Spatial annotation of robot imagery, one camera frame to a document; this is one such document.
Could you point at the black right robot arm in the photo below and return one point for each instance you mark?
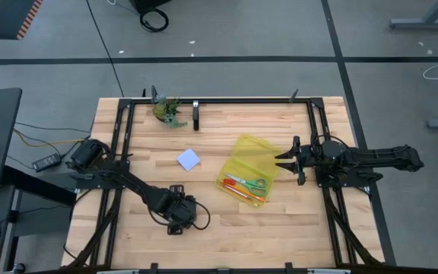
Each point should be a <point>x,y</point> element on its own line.
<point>375,156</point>

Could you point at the small black frame clamp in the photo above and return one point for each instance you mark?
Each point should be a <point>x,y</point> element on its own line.
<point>154,94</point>
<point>293,96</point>

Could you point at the grey table base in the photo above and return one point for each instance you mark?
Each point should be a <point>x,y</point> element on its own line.
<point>413,24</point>

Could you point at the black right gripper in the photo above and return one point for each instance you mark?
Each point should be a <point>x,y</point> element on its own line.
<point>307,156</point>

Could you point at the purple silver pen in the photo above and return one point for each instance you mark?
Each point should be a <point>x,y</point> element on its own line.
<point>238,191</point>

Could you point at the orange pencil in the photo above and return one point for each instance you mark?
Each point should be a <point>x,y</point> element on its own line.
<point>242,197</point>
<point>257,198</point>

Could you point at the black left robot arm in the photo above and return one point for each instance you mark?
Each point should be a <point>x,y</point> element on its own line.
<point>139,188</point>

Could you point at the black aluminium rig frame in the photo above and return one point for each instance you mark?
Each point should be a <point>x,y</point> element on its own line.
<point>242,101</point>

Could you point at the small potted succulent plant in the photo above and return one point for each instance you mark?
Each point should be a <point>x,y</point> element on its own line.
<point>165,112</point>

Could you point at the black floor box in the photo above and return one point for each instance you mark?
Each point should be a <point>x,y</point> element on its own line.
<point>146,4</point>

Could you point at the red eraser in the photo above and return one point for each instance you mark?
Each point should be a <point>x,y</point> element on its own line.
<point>229,182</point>

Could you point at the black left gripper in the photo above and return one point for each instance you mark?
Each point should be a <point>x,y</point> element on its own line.
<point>183,209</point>

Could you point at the yellow translucent pencil case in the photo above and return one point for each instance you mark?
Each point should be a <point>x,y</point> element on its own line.
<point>253,152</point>

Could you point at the black power adapter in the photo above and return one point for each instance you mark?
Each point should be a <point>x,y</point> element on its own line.
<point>46,162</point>

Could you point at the white sticky note pad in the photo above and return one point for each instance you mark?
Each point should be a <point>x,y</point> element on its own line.
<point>188,160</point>

